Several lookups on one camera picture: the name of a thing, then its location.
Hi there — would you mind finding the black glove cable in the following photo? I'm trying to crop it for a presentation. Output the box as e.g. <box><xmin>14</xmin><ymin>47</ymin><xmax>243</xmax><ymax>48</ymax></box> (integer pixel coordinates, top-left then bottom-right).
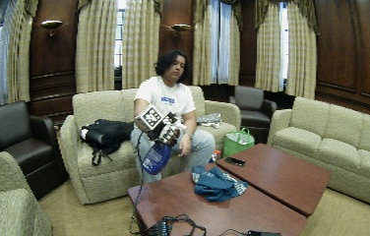
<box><xmin>129</xmin><ymin>130</ymin><xmax>149</xmax><ymax>236</ymax></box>

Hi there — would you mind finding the beige three-seat sofa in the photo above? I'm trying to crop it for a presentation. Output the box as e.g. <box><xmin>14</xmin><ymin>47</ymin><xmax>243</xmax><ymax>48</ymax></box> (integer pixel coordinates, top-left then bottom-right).
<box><xmin>266</xmin><ymin>95</ymin><xmax>370</xmax><ymax>209</ymax></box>

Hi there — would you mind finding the black leather armchair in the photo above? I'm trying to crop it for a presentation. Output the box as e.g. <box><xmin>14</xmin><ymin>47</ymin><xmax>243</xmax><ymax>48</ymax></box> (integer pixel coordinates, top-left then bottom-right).
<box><xmin>229</xmin><ymin>85</ymin><xmax>278</xmax><ymax>145</ymax></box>
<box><xmin>0</xmin><ymin>100</ymin><xmax>70</xmax><ymax>200</ymax></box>

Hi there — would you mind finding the teal cloth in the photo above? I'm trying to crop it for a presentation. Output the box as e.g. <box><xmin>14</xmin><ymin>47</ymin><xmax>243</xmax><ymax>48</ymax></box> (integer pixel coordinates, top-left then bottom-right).
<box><xmin>190</xmin><ymin>164</ymin><xmax>251</xmax><ymax>203</ymax></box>

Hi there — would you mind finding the small black box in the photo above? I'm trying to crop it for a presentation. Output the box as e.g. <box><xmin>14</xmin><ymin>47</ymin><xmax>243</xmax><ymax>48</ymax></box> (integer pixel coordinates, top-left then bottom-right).
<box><xmin>246</xmin><ymin>230</ymin><xmax>283</xmax><ymax>236</ymax></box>

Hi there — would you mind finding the beige checked curtain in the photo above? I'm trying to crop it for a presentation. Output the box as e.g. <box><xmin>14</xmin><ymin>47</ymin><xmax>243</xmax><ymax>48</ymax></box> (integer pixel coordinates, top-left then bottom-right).
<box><xmin>0</xmin><ymin>0</ymin><xmax>41</xmax><ymax>115</ymax></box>
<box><xmin>75</xmin><ymin>0</ymin><xmax>119</xmax><ymax>94</ymax></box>
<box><xmin>191</xmin><ymin>0</ymin><xmax>242</xmax><ymax>88</ymax></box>
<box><xmin>254</xmin><ymin>0</ymin><xmax>319</xmax><ymax>100</ymax></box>
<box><xmin>121</xmin><ymin>0</ymin><xmax>163</xmax><ymax>90</ymax></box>

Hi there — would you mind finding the brass wall lamp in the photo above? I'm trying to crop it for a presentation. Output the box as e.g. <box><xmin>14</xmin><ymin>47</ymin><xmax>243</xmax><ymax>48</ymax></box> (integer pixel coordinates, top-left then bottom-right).
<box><xmin>170</xmin><ymin>23</ymin><xmax>193</xmax><ymax>37</ymax></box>
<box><xmin>39</xmin><ymin>20</ymin><xmax>65</xmax><ymax>38</ymax></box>

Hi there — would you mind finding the beige armchair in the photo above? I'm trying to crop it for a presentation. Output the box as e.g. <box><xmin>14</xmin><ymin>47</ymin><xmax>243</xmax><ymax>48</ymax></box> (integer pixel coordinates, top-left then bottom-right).
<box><xmin>0</xmin><ymin>150</ymin><xmax>54</xmax><ymax>236</ymax></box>

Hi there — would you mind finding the bottle with orange cap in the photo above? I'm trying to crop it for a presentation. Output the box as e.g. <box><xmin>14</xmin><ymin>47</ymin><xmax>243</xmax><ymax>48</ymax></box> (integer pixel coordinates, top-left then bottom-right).
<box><xmin>207</xmin><ymin>149</ymin><xmax>223</xmax><ymax>164</ymax></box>

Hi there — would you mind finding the blue bag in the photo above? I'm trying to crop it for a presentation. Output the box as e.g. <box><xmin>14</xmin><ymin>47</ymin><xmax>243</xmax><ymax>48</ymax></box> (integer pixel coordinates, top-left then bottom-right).
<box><xmin>141</xmin><ymin>141</ymin><xmax>174</xmax><ymax>176</ymax></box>

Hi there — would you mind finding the white cube with black markers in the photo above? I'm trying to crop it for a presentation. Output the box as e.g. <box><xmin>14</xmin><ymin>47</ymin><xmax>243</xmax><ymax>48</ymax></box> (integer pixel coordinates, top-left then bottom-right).
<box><xmin>137</xmin><ymin>104</ymin><xmax>166</xmax><ymax>131</ymax></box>

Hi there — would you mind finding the black backpack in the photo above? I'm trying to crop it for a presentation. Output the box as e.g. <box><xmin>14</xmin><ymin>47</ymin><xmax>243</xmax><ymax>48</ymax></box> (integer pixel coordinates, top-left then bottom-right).
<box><xmin>79</xmin><ymin>118</ymin><xmax>135</xmax><ymax>167</ymax></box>

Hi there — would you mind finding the patterned grey cloth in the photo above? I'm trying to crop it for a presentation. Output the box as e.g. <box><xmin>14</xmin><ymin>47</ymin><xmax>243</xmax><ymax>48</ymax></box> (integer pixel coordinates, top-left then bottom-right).
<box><xmin>195</xmin><ymin>112</ymin><xmax>225</xmax><ymax>129</ymax></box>

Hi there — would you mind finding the green tote bag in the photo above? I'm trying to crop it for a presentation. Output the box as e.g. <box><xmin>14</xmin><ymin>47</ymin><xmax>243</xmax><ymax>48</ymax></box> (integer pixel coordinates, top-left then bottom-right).
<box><xmin>222</xmin><ymin>127</ymin><xmax>258</xmax><ymax>159</ymax></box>

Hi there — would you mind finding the black device with cables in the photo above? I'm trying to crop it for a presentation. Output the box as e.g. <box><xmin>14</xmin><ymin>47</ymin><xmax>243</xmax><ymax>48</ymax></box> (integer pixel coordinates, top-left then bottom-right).
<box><xmin>146</xmin><ymin>213</ymin><xmax>209</xmax><ymax>236</ymax></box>

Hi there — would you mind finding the black phone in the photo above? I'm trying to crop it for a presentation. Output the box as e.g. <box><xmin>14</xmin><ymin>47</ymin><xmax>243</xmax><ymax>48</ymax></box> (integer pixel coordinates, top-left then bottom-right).
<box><xmin>225</xmin><ymin>156</ymin><xmax>247</xmax><ymax>167</ymax></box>

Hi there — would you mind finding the person in white shirt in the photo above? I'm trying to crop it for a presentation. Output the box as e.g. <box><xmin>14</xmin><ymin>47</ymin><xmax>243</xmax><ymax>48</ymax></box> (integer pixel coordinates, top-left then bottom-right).
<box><xmin>130</xmin><ymin>49</ymin><xmax>217</xmax><ymax>185</ymax></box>

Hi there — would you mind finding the beige two-seat sofa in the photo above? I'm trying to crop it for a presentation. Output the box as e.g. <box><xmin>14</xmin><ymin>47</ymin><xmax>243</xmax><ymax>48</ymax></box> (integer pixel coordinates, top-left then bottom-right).
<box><xmin>58</xmin><ymin>85</ymin><xmax>243</xmax><ymax>207</ymax></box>

